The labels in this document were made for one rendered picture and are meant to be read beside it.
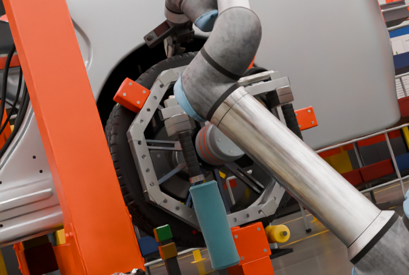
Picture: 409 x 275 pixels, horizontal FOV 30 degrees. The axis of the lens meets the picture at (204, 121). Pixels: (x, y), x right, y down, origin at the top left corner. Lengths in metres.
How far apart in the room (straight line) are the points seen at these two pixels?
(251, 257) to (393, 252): 0.84
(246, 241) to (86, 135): 0.62
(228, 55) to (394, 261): 0.58
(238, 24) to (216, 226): 0.75
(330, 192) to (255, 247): 0.79
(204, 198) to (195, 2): 0.59
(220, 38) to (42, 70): 0.68
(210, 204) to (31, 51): 0.69
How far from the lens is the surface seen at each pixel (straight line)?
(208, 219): 2.29
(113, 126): 2.48
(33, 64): 2.25
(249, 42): 1.76
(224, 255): 2.30
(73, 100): 2.24
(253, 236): 2.46
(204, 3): 2.30
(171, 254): 2.09
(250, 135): 1.73
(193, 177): 2.18
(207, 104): 1.76
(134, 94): 2.41
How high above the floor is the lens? 0.73
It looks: 5 degrees up
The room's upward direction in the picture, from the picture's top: 17 degrees counter-clockwise
